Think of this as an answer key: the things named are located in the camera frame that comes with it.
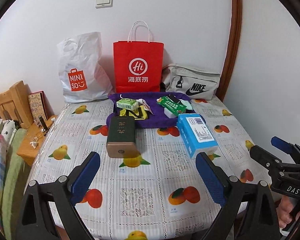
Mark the black watch strap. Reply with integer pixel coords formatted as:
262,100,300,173
166,94,183,103

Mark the yellow black mesh pouch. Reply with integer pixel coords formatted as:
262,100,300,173
120,106,148,120

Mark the white glove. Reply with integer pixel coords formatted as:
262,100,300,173
180,99,193,111

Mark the person right hand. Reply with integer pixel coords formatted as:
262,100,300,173
276,196,300,229

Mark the green blanket on bed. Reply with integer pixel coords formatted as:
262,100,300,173
1,128,31,239

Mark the blue tissue box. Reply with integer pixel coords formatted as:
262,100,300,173
177,113,219,159

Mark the wooden nightstand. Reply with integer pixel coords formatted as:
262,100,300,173
17,122,47,166

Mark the fruit pattern tablecloth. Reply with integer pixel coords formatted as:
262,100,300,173
25,94,272,240

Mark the dark green gold tin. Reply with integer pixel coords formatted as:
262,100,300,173
106,116,139,158

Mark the grey Nike waist bag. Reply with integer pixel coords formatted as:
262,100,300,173
161,64,221,100

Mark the green snack packet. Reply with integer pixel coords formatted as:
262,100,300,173
157,95,186,116

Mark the patterned book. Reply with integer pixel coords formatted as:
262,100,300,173
28,90,49,121

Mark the white sponge block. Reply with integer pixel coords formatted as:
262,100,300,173
164,108,177,119

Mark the purple towel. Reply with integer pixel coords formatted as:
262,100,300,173
106,91,197,129

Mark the green wet wipes pack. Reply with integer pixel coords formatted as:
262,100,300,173
116,98,139,111

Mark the lemon print sachet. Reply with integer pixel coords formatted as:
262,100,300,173
136,99,153,114

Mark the white Miniso plastic bag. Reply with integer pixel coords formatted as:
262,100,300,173
57,32,113,103

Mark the red Haidilao paper bag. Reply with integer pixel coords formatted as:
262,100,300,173
113,36,164,93

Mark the brown wooden door frame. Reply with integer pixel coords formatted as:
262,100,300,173
216,0,243,101

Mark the white wall switch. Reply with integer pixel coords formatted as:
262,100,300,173
95,0,113,9

